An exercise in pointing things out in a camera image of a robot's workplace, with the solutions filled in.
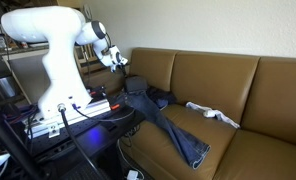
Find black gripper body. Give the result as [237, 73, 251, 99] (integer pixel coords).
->
[116, 61, 129, 78]

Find dark grey fabric bag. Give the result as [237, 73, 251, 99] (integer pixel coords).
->
[124, 75, 149, 95]

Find wooden chair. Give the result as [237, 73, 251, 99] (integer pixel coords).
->
[73, 43, 110, 76]

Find dark navy garment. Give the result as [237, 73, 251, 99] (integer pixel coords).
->
[147, 86, 178, 109]

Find black robot table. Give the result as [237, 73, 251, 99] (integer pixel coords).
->
[7, 96, 147, 164]

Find blue denim jeans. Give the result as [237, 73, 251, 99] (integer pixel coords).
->
[117, 91, 212, 170]

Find brown leather sofa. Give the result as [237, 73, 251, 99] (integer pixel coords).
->
[82, 47, 296, 180]

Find white sock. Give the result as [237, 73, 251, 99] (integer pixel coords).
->
[185, 101, 241, 129]

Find white power adapter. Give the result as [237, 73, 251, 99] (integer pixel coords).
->
[126, 169, 140, 180]

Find kitchen countertop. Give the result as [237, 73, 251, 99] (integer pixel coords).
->
[0, 45, 49, 58]

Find steel trash can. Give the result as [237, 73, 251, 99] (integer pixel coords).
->
[0, 77, 18, 99]

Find black tripod pole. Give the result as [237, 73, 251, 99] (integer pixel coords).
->
[0, 99, 44, 180]

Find black clamp red handle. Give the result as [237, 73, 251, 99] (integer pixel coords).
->
[89, 85, 109, 101]
[107, 97, 121, 111]

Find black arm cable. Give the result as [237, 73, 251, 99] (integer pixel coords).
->
[101, 29, 113, 49]

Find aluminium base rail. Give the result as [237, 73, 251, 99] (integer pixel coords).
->
[23, 99, 112, 138]

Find thick black base cable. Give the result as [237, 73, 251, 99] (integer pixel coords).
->
[56, 103, 106, 180]

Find white floor cable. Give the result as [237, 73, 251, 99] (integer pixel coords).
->
[117, 139, 146, 179]

